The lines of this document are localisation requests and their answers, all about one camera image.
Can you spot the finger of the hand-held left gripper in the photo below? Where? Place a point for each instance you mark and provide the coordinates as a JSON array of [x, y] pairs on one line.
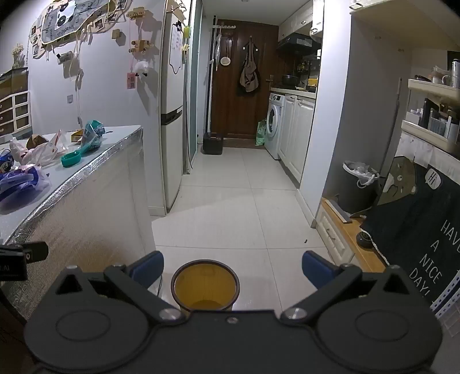
[[36, 251]]

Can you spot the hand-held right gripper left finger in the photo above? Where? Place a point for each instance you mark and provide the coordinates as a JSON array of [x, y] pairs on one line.
[[147, 269]]

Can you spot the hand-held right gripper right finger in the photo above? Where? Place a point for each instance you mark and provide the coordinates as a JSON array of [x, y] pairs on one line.
[[318, 269]]

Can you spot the brown rimmed yellow trash bin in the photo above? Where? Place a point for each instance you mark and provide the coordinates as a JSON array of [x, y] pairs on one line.
[[205, 284]]

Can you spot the purple plastic bag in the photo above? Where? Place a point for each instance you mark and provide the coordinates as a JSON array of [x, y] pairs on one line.
[[19, 183]]

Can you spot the teal plastic lid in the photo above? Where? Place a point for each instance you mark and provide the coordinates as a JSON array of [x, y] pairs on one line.
[[70, 159]]

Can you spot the brown cardboard piece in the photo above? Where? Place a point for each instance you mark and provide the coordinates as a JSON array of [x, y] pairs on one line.
[[36, 141]]

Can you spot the clear plastic wrapper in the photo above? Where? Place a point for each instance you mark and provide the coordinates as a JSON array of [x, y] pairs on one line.
[[61, 141]]

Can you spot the teal snack bag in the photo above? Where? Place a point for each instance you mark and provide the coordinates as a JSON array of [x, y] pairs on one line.
[[92, 135]]

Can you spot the low wooden cabinet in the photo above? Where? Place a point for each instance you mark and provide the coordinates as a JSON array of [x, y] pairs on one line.
[[345, 241]]

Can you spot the black round item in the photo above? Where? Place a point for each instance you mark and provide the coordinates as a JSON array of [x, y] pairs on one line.
[[365, 240]]

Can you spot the grey bin with white liner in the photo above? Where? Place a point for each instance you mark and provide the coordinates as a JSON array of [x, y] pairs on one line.
[[354, 194]]

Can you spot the bear printed dark cloth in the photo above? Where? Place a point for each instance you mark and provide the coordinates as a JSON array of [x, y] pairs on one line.
[[413, 223]]

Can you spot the white refrigerator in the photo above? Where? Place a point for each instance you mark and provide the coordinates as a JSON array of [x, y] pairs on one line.
[[172, 144]]

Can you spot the white kitchen cabinets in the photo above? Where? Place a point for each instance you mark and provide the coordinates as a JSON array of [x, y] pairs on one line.
[[298, 136]]

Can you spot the white drawer unit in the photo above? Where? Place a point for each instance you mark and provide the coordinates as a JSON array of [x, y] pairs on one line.
[[16, 113]]

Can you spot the black floor box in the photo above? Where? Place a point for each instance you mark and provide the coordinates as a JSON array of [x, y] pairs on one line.
[[212, 144]]

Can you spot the green bag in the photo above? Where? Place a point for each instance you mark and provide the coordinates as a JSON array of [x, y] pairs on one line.
[[261, 133]]

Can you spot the white washing machine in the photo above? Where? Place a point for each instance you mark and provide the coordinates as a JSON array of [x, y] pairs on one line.
[[275, 124]]

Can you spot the glass tank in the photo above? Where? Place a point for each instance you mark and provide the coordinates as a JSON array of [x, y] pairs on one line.
[[14, 81]]

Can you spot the brown wooden door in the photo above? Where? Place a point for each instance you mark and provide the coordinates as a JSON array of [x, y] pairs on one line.
[[233, 104]]

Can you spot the row of toiletry bottles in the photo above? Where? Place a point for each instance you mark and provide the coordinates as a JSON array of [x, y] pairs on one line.
[[436, 124]]

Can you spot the pink hanging tag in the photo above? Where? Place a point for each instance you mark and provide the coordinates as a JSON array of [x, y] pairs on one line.
[[131, 80]]

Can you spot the dried flower bunch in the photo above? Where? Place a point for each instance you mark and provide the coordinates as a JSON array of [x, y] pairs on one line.
[[18, 54]]

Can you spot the white plush toy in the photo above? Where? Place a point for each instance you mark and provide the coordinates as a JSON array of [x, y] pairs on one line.
[[142, 68]]

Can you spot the hanging brown bag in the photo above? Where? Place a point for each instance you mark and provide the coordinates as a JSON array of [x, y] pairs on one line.
[[249, 77]]

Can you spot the round white hanging disc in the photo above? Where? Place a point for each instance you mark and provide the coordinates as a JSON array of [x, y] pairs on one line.
[[225, 61]]

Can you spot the black range hood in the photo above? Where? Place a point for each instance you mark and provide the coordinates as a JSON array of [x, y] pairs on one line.
[[298, 43]]

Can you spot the white mug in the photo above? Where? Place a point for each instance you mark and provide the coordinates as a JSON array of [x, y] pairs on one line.
[[440, 77]]

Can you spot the white magnetic board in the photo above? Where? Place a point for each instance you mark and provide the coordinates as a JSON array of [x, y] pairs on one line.
[[176, 43]]

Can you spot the wooden block ornament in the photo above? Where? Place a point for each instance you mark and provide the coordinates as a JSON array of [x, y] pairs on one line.
[[118, 36]]

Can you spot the metal cup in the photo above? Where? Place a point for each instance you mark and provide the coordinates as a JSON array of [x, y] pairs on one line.
[[455, 73]]

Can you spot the yellow green magnet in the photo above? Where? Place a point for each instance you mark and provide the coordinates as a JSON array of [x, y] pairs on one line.
[[187, 31]]

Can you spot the white upper cabinets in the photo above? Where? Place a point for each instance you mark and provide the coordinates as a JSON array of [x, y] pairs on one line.
[[300, 19]]

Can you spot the white coat rack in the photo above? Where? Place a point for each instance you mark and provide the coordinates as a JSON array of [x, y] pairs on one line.
[[224, 24]]

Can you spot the white wall shelf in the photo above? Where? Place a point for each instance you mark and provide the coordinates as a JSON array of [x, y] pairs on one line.
[[427, 131]]

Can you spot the panda wall poster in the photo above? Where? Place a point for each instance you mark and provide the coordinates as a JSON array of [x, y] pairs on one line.
[[68, 18]]

